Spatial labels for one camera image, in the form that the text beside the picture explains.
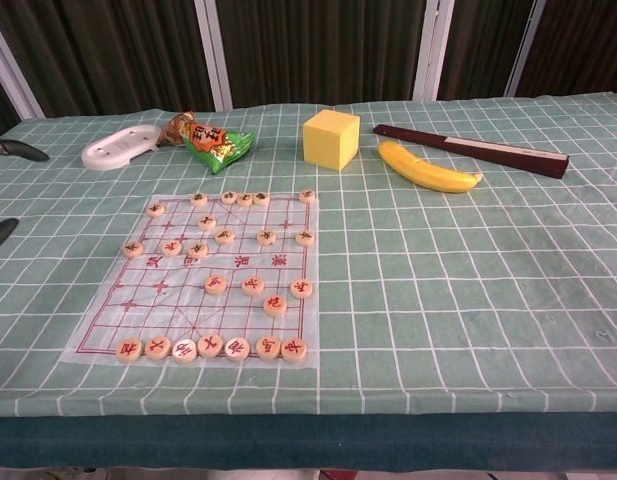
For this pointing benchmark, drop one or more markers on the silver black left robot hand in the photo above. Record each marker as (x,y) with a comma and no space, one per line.
(18,149)

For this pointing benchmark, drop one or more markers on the plastic chess board sheet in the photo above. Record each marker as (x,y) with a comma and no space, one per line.
(153,310)

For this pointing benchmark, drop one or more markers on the wooden chess piece red character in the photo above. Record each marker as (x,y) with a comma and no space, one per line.
(301,288)
(253,285)
(293,349)
(236,348)
(184,350)
(129,350)
(268,347)
(275,305)
(210,345)
(216,285)
(157,347)

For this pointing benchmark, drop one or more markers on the white plastic oval tray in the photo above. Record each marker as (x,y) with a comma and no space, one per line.
(119,147)

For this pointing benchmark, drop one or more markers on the dark brown curtain panel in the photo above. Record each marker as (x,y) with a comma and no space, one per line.
(483,50)
(323,50)
(113,55)
(583,45)

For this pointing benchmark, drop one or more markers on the green orange snack bag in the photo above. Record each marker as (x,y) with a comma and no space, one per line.
(213,145)

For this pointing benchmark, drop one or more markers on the yellow foam cube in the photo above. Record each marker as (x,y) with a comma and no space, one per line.
(328,145)

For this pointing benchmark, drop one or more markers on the yellow toy banana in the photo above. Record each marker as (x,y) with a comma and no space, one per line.
(428,170)

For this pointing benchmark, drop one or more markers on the dark green table skirt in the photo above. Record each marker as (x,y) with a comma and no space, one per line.
(308,440)

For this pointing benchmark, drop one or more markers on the green grid tablecloth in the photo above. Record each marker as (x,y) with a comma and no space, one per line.
(438,300)

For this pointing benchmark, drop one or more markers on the dark red folded fan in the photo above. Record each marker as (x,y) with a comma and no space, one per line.
(488,150)

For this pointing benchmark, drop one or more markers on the white frame post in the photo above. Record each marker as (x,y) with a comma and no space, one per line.
(214,55)
(8,65)
(430,50)
(525,45)

